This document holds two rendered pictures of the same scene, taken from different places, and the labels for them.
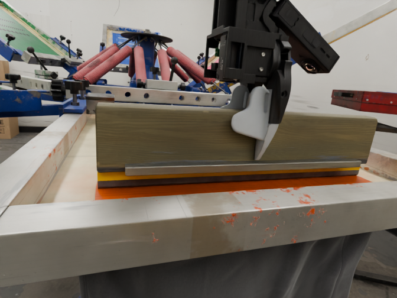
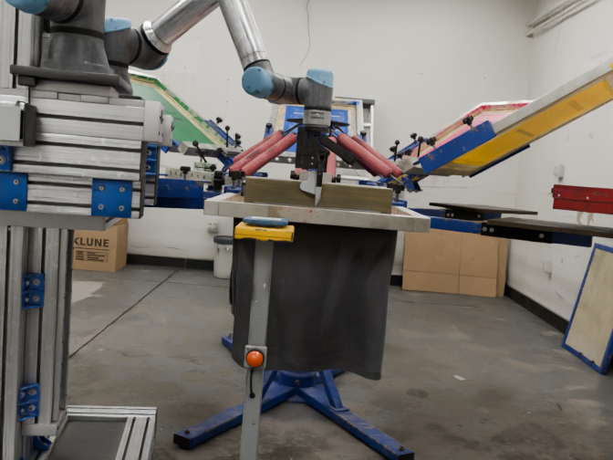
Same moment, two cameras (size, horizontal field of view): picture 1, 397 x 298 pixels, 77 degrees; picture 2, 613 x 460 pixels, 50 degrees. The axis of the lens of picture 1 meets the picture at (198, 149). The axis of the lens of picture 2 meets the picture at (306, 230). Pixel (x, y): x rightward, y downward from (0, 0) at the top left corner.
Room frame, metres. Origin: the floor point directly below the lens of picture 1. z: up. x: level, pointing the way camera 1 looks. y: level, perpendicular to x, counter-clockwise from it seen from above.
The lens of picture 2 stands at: (-1.41, -0.64, 1.10)
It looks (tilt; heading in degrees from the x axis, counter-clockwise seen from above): 6 degrees down; 19
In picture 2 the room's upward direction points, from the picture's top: 5 degrees clockwise
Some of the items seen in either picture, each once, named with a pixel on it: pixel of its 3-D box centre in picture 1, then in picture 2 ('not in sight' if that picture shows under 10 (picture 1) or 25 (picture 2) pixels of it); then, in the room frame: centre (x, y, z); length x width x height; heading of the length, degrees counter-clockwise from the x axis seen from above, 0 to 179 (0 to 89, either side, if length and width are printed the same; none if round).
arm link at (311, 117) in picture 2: not in sight; (316, 120); (0.33, -0.06, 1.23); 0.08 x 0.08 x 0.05
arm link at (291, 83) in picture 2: not in sight; (284, 89); (0.33, 0.05, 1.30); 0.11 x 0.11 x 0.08; 81
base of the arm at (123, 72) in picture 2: not in sight; (108, 78); (0.30, 0.60, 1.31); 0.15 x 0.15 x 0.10
